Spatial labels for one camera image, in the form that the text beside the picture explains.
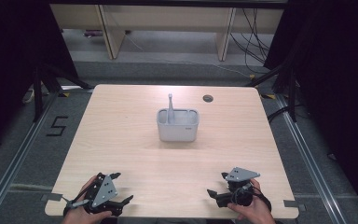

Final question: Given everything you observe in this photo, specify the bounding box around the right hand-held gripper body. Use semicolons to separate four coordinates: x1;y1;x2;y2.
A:
216;166;261;208

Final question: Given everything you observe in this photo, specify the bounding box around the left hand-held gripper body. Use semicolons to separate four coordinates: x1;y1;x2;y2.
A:
84;172;125;217

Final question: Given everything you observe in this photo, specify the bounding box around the grey plastic toothbrush holder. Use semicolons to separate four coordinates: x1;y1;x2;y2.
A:
156;107;200;144

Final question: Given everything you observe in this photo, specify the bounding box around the white electric toothbrush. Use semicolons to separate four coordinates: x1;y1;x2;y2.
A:
166;92;176;124

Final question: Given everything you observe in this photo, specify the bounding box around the person's left hand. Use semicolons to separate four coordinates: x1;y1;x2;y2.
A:
61;175;114;224

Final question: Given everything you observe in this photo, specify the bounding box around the person's right hand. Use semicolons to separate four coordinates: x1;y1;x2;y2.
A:
227;178;277;224

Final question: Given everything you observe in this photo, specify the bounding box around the grey tape strip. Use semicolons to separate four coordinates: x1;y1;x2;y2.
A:
282;199;307;213
40;192;63;202

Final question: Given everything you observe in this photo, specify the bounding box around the black metal stand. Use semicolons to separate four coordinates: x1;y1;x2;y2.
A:
244;61;298;123
32;61;95;123

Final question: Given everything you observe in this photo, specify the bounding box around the black curtain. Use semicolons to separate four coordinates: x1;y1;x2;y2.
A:
0;0;79;157
263;0;358;216

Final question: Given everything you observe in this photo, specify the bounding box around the light wooden desk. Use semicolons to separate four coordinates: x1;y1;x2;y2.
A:
49;3;285;63

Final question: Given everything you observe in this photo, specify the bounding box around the grey plug with cable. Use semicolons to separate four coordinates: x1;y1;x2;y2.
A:
61;194;90;209

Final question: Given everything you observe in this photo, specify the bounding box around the black looped gripper cable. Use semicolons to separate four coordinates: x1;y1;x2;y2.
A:
232;182;273;213

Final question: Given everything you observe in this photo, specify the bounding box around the thick black floor cable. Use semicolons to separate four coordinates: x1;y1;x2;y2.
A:
266;105;291;123

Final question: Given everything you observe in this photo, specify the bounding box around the aluminium floor rail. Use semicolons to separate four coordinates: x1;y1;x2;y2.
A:
0;91;61;224
275;92;348;224

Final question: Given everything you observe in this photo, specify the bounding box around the thin white floor cable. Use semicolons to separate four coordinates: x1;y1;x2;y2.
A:
123;31;254;79

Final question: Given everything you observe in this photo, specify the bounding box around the white strap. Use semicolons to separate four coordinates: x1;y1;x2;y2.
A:
21;88;35;105

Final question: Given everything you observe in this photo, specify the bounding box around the bundle of black cables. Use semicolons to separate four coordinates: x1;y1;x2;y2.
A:
228;7;272;74

